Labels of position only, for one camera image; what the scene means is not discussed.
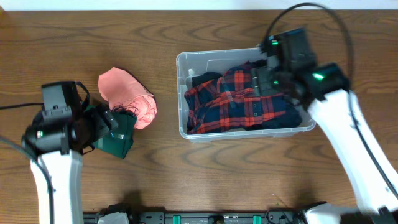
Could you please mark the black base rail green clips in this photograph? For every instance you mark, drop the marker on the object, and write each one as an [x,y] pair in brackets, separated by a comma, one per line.
[139,214]

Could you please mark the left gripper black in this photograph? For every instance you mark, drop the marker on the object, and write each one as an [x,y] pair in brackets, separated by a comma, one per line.
[100,127]

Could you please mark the salmon pink folded garment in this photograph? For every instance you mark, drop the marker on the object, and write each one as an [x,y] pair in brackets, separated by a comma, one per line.
[123,91]

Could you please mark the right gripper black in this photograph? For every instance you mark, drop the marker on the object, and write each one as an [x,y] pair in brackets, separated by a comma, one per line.
[261,79]

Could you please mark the dark navy garment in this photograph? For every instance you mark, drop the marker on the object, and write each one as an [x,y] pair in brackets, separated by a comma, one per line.
[290,119]

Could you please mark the clear plastic storage bin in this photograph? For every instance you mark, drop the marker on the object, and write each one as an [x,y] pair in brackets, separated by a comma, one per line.
[193,64]

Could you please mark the dark green garment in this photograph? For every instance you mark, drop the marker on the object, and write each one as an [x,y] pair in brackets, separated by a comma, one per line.
[119,141]

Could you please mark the black garment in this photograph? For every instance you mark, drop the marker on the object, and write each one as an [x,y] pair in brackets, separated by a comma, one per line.
[214,75]

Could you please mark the red navy plaid shirt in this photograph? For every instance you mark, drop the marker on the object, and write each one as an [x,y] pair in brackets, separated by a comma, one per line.
[229,102]

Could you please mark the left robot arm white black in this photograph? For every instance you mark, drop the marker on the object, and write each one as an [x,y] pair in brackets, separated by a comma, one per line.
[58,141]

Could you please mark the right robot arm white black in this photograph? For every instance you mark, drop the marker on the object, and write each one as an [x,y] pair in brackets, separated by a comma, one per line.
[325,94]

